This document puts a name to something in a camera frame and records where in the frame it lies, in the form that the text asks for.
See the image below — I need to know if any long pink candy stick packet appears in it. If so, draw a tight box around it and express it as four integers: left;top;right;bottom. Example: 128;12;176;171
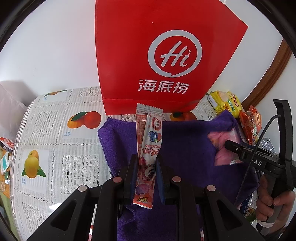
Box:
133;103;163;209

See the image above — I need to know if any pink snack bag silver stripe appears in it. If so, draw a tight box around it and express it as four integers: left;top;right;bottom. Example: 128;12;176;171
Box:
208;128;241;166

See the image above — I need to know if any right hand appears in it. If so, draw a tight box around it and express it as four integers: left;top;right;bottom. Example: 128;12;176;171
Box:
255;175;295;234

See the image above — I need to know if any grey checked folded cloth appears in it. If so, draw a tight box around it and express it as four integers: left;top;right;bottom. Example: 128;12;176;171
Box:
257;137;275;153

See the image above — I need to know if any purple towel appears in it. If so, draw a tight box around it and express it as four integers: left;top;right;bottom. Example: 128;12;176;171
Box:
98;111;258;240

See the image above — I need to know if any red chips bag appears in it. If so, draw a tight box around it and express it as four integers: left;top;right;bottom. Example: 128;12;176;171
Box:
239;105;262;145

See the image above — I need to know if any fruit print tablecloth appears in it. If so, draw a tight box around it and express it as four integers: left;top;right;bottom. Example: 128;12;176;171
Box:
10;86;223;241

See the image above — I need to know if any yellow chips bag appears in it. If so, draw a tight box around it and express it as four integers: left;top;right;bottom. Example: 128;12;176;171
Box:
207;90;242;118

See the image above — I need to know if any red paper shopping bag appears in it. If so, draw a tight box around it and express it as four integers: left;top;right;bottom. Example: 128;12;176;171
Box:
95;1;248;115

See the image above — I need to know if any white plastic bag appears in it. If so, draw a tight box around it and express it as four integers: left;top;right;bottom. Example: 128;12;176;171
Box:
1;81;28;142

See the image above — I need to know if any black cable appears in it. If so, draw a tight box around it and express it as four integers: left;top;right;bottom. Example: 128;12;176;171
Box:
233;114;282;207

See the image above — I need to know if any brown wooden door frame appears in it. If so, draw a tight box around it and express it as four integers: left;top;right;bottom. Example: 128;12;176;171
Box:
242;39;292;110

